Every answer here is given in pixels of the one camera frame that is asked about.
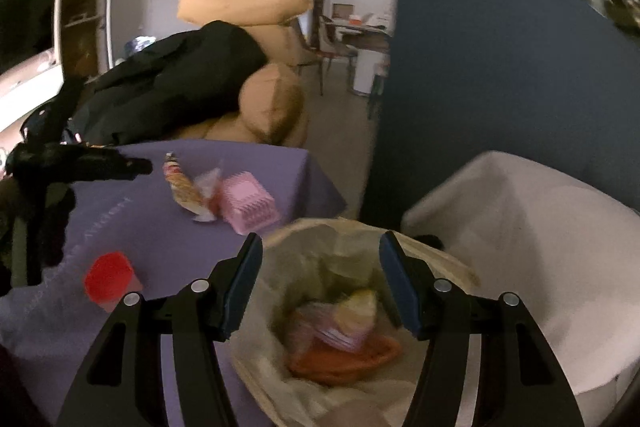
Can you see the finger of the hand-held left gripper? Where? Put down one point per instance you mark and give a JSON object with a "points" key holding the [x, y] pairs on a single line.
{"points": [[115, 167]]}

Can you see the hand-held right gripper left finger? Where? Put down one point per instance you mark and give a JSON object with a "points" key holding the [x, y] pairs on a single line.
{"points": [[242, 289]]}

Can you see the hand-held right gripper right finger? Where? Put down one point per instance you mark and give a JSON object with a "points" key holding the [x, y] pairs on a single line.
{"points": [[397, 289]]}

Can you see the yellow snack packet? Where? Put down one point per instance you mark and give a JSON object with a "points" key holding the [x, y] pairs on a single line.
{"points": [[361, 309]]}

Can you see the green packet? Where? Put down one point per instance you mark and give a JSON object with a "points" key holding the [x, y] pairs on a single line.
{"points": [[345, 274]]}

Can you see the trash bin with beige liner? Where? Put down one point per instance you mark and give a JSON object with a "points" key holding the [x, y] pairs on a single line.
{"points": [[305, 247]]}

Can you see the pink striped wrapper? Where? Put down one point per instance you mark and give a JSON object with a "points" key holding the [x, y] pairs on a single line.
{"points": [[325, 327]]}

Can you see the orange wrapper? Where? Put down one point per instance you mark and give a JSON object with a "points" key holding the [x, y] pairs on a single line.
{"points": [[345, 364]]}

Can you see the purple tablecloth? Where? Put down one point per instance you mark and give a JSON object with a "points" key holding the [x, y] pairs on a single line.
{"points": [[140, 227]]}

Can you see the striped snack wrapper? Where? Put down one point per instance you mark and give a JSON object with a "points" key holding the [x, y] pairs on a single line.
{"points": [[182, 187]]}

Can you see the pink patterned box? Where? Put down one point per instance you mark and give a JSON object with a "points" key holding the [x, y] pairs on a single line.
{"points": [[247, 202]]}

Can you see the clear plastic wrapper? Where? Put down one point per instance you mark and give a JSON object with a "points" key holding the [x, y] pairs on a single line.
{"points": [[207, 187]]}

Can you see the black jacket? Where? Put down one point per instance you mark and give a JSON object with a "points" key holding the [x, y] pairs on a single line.
{"points": [[170, 82]]}

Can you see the red cup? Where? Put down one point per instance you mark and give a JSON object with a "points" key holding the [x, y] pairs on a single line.
{"points": [[107, 279]]}

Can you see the white armchair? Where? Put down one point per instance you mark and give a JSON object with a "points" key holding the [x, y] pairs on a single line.
{"points": [[525, 232]]}

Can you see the orange sofa cushion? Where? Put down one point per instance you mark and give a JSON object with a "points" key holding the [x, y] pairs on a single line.
{"points": [[240, 2]]}

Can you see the white floor bin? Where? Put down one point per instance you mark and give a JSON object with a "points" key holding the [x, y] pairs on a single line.
{"points": [[364, 74]]}

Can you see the blue aquarium cabinet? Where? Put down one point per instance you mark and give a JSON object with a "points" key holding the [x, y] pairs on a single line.
{"points": [[475, 82]]}

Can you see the dining chair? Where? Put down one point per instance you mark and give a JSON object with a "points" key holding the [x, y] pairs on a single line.
{"points": [[335, 47]]}

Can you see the dining table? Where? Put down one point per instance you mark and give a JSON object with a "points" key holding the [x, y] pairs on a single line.
{"points": [[367, 34]]}

